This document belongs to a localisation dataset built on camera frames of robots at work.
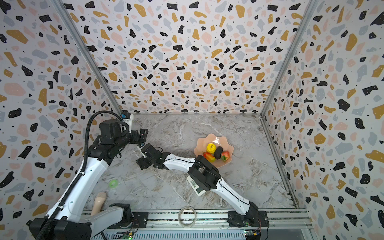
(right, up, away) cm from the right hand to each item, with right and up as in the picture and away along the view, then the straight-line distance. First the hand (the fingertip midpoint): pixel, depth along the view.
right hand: (138, 156), depth 90 cm
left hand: (+6, +18, -15) cm, 24 cm away
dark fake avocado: (+49, +2, +7) cm, 49 cm away
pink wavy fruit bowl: (+38, +6, +10) cm, 40 cm away
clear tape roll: (+28, -29, -17) cm, 44 cm away
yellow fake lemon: (+44, +4, +5) cm, 45 cm away
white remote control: (+37, -18, -8) cm, 42 cm away
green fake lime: (-12, -14, -5) cm, 19 cm away
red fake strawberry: (+53, +1, 0) cm, 53 cm away
